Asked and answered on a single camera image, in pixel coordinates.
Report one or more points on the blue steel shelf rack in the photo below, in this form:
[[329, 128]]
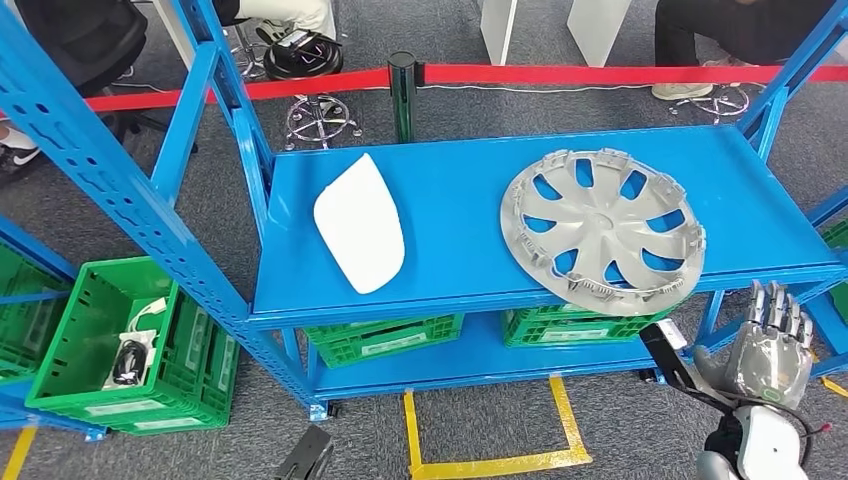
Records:
[[457, 218], [831, 338], [13, 411]]

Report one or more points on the white board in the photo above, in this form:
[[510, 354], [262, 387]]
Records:
[[173, 30]]

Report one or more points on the smartphone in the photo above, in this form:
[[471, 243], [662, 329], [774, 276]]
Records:
[[295, 38]]

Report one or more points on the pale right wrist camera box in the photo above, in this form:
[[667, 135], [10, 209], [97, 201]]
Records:
[[671, 333]]

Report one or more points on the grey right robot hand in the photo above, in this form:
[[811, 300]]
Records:
[[768, 364]]

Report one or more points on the black stanchion post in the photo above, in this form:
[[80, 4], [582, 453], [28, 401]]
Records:
[[404, 96]]

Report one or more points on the grey plastic wheel cover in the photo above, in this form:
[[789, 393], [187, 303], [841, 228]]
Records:
[[599, 228]]

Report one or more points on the black office chair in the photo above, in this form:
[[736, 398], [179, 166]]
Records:
[[79, 40]]

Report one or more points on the white plastic panel part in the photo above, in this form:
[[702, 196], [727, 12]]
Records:
[[361, 228]]

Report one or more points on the yellow floor tape square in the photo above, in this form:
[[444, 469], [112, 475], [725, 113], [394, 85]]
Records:
[[16, 457], [497, 465], [831, 386]]

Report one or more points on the white table leg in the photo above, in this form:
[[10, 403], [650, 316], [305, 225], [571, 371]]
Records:
[[498, 30], [596, 26]]

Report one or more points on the person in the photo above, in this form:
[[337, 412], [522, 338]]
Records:
[[291, 12], [16, 159], [702, 33]]

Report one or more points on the open green plastic crate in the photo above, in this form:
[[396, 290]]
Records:
[[66, 331]]

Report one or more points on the red barrier belt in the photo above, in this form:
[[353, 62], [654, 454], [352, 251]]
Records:
[[318, 82], [563, 73]]

